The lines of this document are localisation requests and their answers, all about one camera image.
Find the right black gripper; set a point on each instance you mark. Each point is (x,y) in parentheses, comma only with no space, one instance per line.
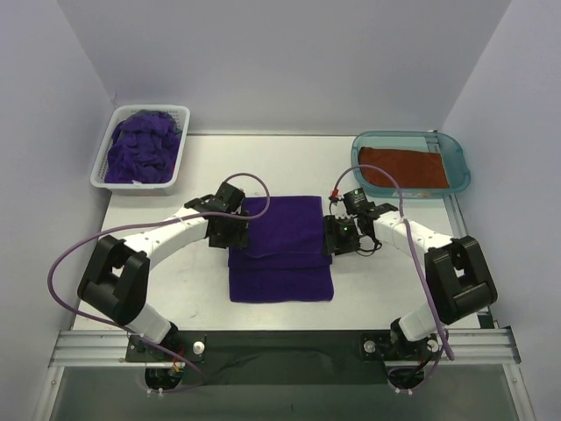
(331,235)

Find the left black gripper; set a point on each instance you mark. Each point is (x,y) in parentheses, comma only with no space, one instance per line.
(237,234)

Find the purple cloth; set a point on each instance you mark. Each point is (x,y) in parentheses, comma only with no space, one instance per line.
(284,259)

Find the brown towel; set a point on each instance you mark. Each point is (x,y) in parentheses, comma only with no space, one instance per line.
(410,169)

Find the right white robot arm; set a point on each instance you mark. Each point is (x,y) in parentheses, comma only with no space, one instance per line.
(455,276)

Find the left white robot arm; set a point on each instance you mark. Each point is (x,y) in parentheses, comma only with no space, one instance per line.
(115,281)

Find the blue transparent plastic bin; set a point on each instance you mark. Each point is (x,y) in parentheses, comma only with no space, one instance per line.
(376,184)

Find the crumpled purple towel in basket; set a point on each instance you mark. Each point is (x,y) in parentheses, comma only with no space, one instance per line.
(144,149)

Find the white plastic basket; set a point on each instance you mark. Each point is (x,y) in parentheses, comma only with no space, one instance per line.
(180,114)

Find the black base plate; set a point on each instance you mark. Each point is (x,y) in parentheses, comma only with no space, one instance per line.
(294,370)

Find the aluminium frame rail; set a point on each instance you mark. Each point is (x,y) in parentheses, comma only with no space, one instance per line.
(117,348)

